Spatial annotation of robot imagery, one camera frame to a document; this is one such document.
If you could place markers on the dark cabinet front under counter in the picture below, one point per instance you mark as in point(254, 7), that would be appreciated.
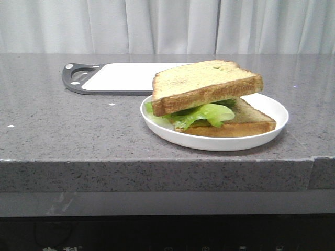
point(187, 232)

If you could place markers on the grey white cutting board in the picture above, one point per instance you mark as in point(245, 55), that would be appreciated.
point(112, 78)

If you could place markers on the bread slice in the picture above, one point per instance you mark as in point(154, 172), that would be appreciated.
point(247, 122)
point(196, 84)

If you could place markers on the green lettuce leaf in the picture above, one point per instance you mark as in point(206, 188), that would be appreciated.
point(212, 114)

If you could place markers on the white round plate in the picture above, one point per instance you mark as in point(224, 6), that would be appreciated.
point(263, 103)

